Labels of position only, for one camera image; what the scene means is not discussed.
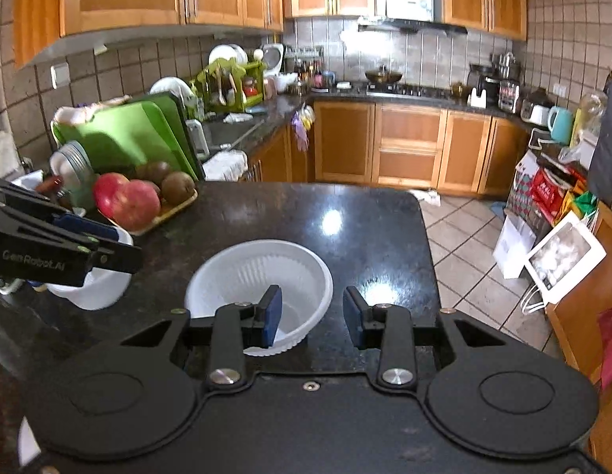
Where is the white bowl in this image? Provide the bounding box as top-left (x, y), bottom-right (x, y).
top-left (45, 226), bottom-right (135, 312)
top-left (185, 240), bottom-right (334, 356)

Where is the dark red apple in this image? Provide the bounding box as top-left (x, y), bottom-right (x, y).
top-left (92, 172), bottom-right (128, 218)

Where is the yellow fruit tray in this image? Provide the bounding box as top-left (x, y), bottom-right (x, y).
top-left (95, 189), bottom-right (200, 237)

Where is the metal lidded tin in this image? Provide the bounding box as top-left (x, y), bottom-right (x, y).
top-left (49, 141), bottom-right (96, 192)

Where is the kiwi fruit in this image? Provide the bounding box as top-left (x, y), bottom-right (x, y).
top-left (160, 171), bottom-right (196, 207)
top-left (135, 160), bottom-right (172, 186)

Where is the green cutting board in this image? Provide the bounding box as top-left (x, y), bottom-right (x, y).
top-left (51, 92), bottom-right (204, 181)

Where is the red snack bag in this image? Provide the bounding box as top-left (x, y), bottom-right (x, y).
top-left (530, 168), bottom-right (578, 226)

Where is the wok on stove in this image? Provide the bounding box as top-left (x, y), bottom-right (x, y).
top-left (365, 65), bottom-right (402, 85)

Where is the dark hanging apron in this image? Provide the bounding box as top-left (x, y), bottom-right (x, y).
top-left (588, 71), bottom-right (612, 208)

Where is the teal mug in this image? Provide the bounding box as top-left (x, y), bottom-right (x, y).
top-left (547, 106), bottom-right (574, 146)

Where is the range hood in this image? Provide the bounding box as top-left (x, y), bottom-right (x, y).
top-left (357, 16), bottom-right (468, 36)

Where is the white picture frame box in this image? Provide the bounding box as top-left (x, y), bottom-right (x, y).
top-left (522, 211), bottom-right (606, 312)

